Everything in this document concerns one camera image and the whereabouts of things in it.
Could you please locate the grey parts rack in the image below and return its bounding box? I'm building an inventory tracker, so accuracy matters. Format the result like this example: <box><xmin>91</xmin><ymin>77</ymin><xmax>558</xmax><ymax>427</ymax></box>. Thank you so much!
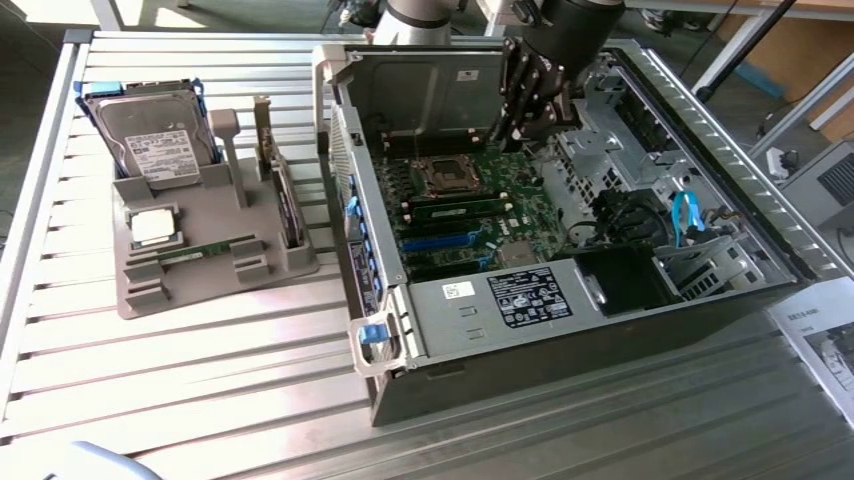
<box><xmin>108</xmin><ymin>106</ymin><xmax>323</xmax><ymax>321</ymax></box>

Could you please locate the brown cardboard box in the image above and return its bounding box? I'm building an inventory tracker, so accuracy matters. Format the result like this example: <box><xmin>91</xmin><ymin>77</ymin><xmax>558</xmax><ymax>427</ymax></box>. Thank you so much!
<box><xmin>706</xmin><ymin>13</ymin><xmax>854</xmax><ymax>102</ymax></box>

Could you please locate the grey computer tower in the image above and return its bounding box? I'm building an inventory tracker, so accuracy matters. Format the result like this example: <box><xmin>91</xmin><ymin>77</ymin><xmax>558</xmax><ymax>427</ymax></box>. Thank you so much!
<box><xmin>778</xmin><ymin>139</ymin><xmax>854</xmax><ymax>237</ymax></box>

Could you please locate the black open PC case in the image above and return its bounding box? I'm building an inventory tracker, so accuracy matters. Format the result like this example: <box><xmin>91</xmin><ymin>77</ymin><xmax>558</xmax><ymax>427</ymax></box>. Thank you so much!
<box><xmin>311</xmin><ymin>41</ymin><xmax>820</xmax><ymax>428</ymax></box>

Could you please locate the printed paper sheet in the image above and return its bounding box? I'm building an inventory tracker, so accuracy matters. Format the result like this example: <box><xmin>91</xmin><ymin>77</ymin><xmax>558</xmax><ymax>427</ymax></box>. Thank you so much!
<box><xmin>764</xmin><ymin>291</ymin><xmax>854</xmax><ymax>407</ymax></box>

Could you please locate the white power strip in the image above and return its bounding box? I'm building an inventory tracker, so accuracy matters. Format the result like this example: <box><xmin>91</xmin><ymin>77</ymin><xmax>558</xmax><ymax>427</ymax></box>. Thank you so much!
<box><xmin>764</xmin><ymin>146</ymin><xmax>802</xmax><ymax>177</ymax></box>

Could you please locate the graphics card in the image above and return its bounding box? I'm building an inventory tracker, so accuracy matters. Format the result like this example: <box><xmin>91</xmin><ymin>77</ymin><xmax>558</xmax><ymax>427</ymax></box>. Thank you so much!
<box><xmin>253</xmin><ymin>95</ymin><xmax>309</xmax><ymax>252</ymax></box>

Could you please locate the black tripod pole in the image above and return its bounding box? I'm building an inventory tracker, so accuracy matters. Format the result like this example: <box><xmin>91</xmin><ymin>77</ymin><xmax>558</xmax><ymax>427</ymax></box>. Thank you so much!
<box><xmin>692</xmin><ymin>0</ymin><xmax>783</xmax><ymax>99</ymax></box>

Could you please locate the light blue chair back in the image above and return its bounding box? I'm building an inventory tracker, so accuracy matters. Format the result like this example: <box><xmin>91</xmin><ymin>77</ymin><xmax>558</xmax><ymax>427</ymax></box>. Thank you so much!
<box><xmin>48</xmin><ymin>440</ymin><xmax>163</xmax><ymax>480</ymax></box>

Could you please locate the white desk frame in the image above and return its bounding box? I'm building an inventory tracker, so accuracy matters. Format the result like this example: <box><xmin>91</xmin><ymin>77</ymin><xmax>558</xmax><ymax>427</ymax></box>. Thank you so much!
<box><xmin>691</xmin><ymin>12</ymin><xmax>854</xmax><ymax>132</ymax></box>

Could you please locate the blue disk caddy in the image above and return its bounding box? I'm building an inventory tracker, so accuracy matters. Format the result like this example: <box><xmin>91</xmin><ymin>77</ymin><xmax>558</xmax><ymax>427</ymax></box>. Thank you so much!
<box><xmin>73</xmin><ymin>78</ymin><xmax>225</xmax><ymax>177</ymax></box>

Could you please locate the silver chipset heatsink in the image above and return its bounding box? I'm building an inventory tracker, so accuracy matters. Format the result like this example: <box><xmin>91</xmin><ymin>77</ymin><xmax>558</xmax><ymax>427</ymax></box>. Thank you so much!
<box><xmin>498</xmin><ymin>242</ymin><xmax>543</xmax><ymax>270</ymax></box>

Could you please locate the blue SATA wire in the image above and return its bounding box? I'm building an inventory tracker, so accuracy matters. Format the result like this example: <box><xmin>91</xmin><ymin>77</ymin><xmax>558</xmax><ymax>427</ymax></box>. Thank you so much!
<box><xmin>670</xmin><ymin>191</ymin><xmax>710</xmax><ymax>249</ymax></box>

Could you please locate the green motherboard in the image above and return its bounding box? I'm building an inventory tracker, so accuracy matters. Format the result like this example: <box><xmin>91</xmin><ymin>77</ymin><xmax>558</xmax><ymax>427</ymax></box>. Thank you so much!
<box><xmin>371</xmin><ymin>144</ymin><xmax>563</xmax><ymax>285</ymax></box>

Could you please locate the grey power supply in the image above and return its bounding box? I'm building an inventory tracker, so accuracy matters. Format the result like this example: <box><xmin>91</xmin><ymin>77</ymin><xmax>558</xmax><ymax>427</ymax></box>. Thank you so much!
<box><xmin>404</xmin><ymin>258</ymin><xmax>591</xmax><ymax>362</ymax></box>

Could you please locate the grey disk bay cage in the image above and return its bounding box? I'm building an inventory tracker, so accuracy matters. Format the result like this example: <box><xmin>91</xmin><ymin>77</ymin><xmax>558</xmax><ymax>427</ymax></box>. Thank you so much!
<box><xmin>651</xmin><ymin>233</ymin><xmax>743</xmax><ymax>302</ymax></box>

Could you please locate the silver hard disk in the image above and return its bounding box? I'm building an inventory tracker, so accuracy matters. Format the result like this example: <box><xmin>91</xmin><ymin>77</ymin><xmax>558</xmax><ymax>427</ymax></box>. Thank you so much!
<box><xmin>92</xmin><ymin>91</ymin><xmax>205</xmax><ymax>192</ymax></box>

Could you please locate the green RAM stick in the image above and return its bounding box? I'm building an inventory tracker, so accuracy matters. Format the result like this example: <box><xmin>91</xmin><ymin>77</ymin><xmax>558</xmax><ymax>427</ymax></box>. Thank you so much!
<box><xmin>155</xmin><ymin>242</ymin><xmax>233</xmax><ymax>265</ymax></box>

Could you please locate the black wire bundle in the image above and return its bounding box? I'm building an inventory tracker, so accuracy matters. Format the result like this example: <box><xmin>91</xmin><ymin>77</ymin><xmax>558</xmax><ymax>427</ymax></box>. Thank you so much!
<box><xmin>591</xmin><ymin>188</ymin><xmax>670</xmax><ymax>247</ymax></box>

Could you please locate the blue expansion slot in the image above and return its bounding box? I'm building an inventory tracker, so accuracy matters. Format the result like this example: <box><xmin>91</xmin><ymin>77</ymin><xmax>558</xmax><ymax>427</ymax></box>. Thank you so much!
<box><xmin>400</xmin><ymin>229</ymin><xmax>487</xmax><ymax>254</ymax></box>

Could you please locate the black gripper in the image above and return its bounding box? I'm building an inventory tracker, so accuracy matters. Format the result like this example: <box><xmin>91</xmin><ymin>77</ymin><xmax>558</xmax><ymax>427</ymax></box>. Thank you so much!
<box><xmin>494</xmin><ymin>37</ymin><xmax>583</xmax><ymax>154</ymax></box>

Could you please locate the installed black RAM stick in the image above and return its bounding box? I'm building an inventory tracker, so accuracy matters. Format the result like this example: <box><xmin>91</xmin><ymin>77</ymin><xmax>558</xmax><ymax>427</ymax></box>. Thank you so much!
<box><xmin>408</xmin><ymin>196</ymin><xmax>514</xmax><ymax>220</ymax></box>

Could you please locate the silver CPU chip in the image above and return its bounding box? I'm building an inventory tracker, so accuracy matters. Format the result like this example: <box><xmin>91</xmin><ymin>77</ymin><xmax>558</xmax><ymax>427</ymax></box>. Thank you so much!
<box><xmin>128</xmin><ymin>209</ymin><xmax>180</xmax><ymax>247</ymax></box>

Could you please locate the CPU socket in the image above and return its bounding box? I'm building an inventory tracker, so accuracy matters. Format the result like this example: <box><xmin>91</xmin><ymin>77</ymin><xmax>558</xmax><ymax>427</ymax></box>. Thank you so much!
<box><xmin>411</xmin><ymin>156</ymin><xmax>480</xmax><ymax>195</ymax></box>

